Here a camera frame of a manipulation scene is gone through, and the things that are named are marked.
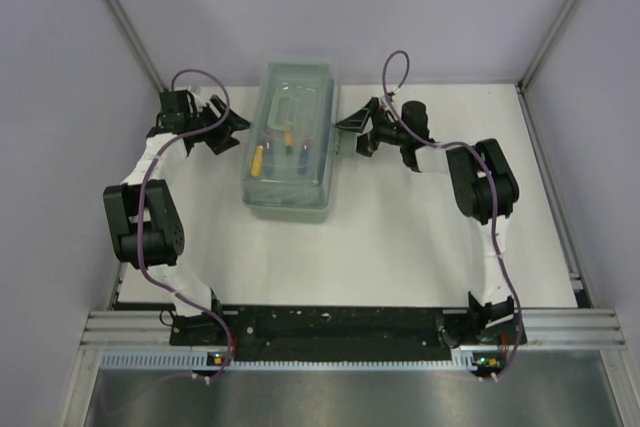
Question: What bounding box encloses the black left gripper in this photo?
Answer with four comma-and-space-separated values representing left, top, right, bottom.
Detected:
187, 95, 255, 154

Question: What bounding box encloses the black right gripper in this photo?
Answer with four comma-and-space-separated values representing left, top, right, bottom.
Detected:
334, 98, 408, 158

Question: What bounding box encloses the yellow handled screwdriver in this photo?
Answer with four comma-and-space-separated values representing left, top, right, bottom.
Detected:
283, 130, 294, 156
249, 145, 265, 178

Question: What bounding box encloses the blue handled screwdriver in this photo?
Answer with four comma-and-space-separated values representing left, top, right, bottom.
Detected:
263, 136, 274, 178
298, 140, 310, 175

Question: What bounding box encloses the green translucent tool box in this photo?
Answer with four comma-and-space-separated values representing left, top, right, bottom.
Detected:
242, 55, 340, 223

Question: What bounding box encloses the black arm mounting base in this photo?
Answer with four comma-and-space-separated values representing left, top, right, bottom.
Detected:
169, 304, 527, 363

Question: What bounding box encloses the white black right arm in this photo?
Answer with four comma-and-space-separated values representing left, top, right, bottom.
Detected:
222, 94, 521, 343

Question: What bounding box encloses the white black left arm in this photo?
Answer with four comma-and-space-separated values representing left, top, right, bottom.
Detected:
103, 89, 250, 344

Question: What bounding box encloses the aluminium frame post left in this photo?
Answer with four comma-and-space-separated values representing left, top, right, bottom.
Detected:
102, 0, 168, 92

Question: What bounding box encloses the aluminium frame post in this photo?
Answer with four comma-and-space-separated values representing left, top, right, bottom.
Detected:
102, 0, 168, 92
518, 0, 584, 93

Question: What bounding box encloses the aluminium front rail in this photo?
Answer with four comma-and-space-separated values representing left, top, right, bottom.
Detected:
80, 306, 625, 360

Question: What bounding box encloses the aluminium frame post right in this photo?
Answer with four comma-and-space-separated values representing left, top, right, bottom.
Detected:
518, 0, 584, 93

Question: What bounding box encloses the grey slotted cable duct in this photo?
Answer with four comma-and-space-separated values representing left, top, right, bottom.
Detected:
100, 346, 481, 372

